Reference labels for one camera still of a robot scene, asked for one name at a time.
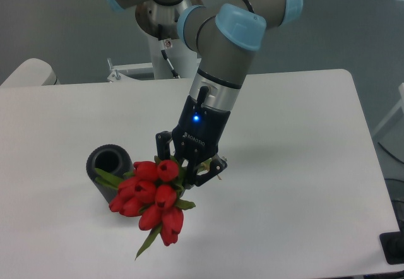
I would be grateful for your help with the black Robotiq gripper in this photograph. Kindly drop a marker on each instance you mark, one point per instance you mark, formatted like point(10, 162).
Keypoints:
point(196, 140)

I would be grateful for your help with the red tulip bouquet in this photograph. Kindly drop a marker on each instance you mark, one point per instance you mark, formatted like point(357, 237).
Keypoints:
point(152, 192)

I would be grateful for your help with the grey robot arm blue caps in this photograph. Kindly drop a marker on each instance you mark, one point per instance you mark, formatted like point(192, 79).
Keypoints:
point(227, 38)

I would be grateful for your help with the dark grey ribbed vase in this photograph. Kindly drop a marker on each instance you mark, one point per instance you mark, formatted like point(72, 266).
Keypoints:
point(111, 158)

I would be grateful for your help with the white chair at left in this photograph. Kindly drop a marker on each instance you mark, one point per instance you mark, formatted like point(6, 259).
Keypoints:
point(32, 72)

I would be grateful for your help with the white furniture at right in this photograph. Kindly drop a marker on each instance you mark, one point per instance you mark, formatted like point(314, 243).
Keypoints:
point(390, 119)

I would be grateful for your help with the black device at table edge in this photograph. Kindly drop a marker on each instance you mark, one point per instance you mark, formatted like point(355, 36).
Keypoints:
point(392, 245)

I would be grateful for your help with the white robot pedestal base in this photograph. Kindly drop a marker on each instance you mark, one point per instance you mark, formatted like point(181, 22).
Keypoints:
point(170, 57)

